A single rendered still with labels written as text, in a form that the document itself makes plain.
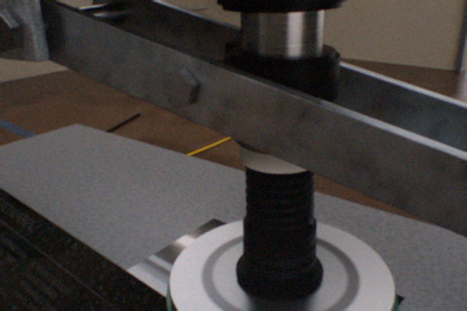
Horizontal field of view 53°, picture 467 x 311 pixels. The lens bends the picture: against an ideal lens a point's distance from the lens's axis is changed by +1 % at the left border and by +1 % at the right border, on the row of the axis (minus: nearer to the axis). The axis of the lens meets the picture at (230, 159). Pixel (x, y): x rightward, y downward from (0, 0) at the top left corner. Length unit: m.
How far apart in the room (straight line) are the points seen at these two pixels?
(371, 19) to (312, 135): 5.52
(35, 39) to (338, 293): 0.34
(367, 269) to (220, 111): 0.23
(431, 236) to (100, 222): 0.41
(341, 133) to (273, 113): 0.05
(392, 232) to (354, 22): 5.39
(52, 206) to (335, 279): 0.41
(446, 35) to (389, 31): 0.62
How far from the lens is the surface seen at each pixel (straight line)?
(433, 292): 0.52
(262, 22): 0.35
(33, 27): 0.42
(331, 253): 0.50
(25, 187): 0.78
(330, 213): 0.63
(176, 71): 0.35
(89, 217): 0.66
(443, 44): 5.54
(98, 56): 0.40
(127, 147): 0.88
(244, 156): 0.39
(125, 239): 0.59
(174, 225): 0.61
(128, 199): 0.68
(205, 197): 0.67
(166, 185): 0.71
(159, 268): 0.53
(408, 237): 0.60
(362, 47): 5.91
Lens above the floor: 1.13
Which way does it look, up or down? 23 degrees down
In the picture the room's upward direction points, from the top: 2 degrees counter-clockwise
